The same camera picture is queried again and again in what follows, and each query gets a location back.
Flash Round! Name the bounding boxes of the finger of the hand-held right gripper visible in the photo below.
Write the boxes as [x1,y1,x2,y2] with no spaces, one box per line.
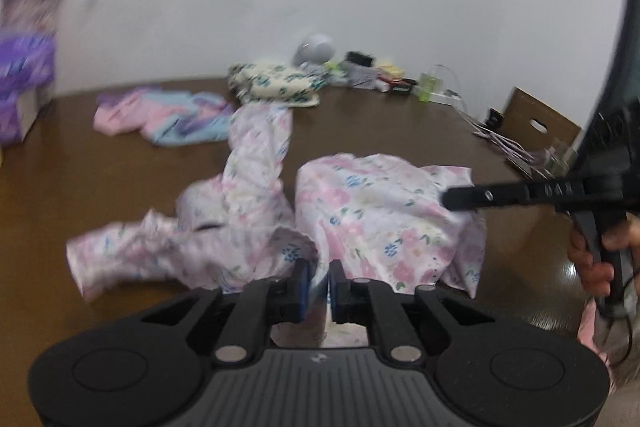
[439,182,532,212]

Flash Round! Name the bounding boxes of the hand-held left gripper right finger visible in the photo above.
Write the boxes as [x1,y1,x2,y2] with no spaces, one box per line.
[330,259,494,364]

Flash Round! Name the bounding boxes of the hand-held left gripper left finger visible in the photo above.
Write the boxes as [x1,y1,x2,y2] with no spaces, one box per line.
[142,259,311,364]

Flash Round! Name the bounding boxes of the pink floral dress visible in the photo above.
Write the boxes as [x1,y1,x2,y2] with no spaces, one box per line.
[66,102,488,349]

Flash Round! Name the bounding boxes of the person's right hand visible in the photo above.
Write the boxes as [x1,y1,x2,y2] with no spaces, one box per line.
[566,213,640,298]

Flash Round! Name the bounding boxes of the clear acrylic organiser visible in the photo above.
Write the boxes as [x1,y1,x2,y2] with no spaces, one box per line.
[507,142,581,180]

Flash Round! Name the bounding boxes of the brown cardboard panel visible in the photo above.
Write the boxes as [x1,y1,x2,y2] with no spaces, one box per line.
[500,87,583,152]

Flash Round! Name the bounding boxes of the white power strip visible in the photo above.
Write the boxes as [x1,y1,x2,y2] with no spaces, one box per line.
[432,92,468,108]

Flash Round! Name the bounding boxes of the green liquid bottle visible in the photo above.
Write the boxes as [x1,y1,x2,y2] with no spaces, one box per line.
[417,72,441,104]

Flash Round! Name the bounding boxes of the black labelled box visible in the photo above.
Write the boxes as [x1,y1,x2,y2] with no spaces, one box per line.
[385,79,418,96]

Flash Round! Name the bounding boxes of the dark tall panel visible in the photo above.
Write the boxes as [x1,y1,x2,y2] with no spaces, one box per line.
[575,0,640,168]

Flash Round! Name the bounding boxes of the person's pink clothing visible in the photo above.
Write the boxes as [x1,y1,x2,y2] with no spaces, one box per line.
[577,299,640,383]

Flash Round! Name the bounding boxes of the green white small boxes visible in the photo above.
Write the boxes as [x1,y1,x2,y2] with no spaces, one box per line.
[322,59,346,82]

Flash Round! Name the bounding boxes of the folded cream floral cloth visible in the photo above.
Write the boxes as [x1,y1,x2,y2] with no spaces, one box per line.
[227,63,328,108]

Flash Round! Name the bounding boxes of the pink blue purple garment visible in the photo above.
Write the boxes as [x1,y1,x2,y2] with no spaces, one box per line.
[93,88,236,148]

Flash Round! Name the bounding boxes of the white round robot speaker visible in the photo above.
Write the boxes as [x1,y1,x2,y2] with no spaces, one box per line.
[294,33,335,70]

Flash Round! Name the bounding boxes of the purple tissue pack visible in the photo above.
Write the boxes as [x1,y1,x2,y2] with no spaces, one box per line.
[0,32,56,92]
[0,87,51,145]

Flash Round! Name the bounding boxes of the fuzzy pink vase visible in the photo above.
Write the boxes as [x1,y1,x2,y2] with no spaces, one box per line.
[0,0,61,32]

